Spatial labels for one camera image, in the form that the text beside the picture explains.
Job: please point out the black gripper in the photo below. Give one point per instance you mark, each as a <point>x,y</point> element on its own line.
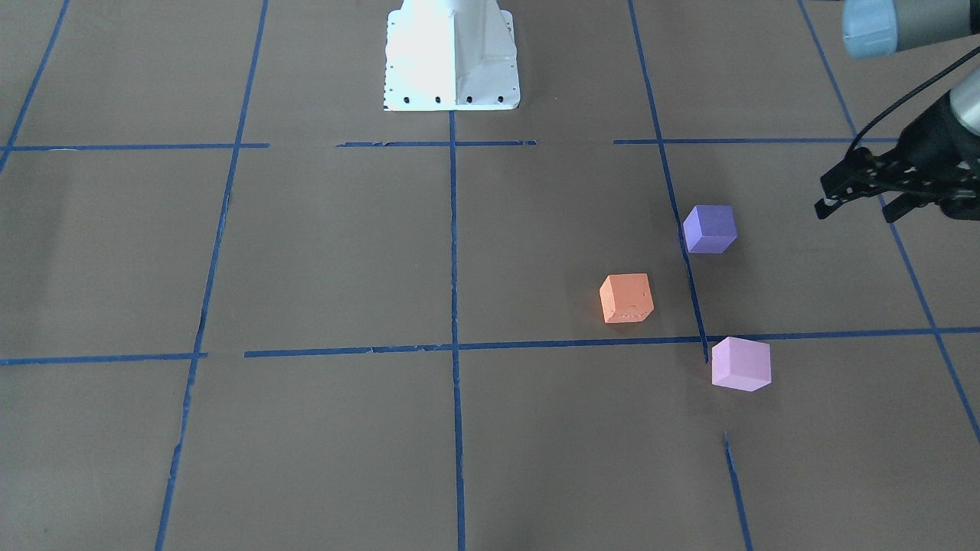
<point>935,130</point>

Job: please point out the orange foam cube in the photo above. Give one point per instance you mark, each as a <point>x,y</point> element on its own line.
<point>626,297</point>

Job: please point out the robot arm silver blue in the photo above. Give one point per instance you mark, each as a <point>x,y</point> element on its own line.
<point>873,29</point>

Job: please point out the purple foam cube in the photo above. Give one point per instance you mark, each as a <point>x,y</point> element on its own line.
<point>710,229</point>

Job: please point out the pink foam cube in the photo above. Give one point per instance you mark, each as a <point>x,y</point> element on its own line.
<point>739,364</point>

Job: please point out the white camera pillar with base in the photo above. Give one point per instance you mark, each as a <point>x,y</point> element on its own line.
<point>450,56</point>

